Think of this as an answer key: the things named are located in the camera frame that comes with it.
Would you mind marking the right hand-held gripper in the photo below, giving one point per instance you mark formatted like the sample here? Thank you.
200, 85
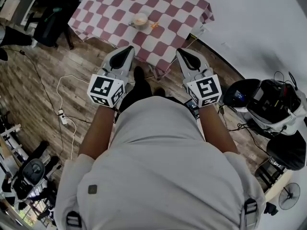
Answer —
206, 90

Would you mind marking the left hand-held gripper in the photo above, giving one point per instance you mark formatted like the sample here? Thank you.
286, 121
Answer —
105, 90

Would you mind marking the white cup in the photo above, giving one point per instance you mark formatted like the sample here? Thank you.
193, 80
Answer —
141, 26

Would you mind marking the small orange object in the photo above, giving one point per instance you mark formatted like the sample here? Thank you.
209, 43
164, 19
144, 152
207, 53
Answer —
155, 25

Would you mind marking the person's left forearm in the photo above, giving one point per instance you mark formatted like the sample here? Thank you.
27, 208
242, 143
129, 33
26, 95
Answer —
96, 133

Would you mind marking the person's right forearm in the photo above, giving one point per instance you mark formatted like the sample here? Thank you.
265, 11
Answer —
216, 130

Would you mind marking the person's left leg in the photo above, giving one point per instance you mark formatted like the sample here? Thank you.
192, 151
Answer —
140, 90

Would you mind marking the black wrist-mounted screen device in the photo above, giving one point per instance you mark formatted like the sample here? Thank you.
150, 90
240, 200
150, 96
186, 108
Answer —
193, 106

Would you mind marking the pink checkered tablecloth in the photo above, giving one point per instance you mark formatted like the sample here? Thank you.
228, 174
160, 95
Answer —
115, 13

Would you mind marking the black office chair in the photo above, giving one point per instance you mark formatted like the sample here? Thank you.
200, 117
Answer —
49, 30

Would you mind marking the white power strip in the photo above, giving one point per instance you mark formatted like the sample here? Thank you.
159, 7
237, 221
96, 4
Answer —
62, 117

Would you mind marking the person's grey shirt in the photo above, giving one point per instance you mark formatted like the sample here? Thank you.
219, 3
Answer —
158, 166

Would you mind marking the white desk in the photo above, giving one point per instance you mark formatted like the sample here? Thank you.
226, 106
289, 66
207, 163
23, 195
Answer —
12, 7

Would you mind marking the square grey shirt badge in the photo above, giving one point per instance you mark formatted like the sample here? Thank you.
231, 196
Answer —
92, 189

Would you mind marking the black stool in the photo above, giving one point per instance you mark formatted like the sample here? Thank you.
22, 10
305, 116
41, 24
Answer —
269, 176

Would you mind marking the standing fan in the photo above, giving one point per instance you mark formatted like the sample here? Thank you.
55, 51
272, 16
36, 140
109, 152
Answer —
289, 196

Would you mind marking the white wall socket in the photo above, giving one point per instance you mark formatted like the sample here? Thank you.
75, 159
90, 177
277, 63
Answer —
204, 29

